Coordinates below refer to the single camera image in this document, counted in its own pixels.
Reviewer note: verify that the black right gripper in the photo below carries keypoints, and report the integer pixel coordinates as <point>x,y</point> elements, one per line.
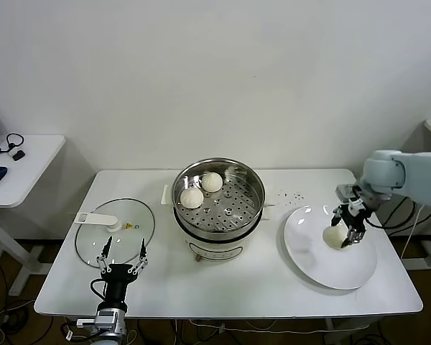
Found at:
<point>355,215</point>

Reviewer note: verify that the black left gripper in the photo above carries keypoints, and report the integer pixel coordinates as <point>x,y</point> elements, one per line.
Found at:
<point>116,284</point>

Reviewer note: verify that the white steamed baozi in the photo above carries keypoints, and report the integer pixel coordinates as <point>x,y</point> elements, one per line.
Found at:
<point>333,237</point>
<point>191,198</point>
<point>212,181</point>

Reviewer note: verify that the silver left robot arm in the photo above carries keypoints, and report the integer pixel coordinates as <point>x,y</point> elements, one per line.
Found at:
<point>111,330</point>

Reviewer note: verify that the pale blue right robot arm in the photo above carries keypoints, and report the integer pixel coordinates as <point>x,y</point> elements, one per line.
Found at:
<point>416,172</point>

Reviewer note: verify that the perforated steel steamer basket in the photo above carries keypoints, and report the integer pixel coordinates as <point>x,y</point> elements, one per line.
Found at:
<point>246,215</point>

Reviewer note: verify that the white round plate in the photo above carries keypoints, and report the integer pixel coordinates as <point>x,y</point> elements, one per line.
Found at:
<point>359,284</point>

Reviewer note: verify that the white electric cooker pot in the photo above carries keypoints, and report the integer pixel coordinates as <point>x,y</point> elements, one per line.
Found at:
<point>215,249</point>

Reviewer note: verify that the white side table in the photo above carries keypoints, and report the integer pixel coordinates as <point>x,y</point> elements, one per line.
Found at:
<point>39,154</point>

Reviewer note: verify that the small black device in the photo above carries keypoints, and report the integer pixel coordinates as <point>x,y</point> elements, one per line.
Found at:
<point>18,155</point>

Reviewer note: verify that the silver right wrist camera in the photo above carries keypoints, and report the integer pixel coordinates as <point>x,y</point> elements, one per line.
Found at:
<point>346,190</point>

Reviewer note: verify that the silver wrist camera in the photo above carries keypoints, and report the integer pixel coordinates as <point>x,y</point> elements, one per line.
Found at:
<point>346,190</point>
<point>104,319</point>

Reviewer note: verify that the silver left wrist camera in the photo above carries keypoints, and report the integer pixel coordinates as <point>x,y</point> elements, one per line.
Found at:
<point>104,319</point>

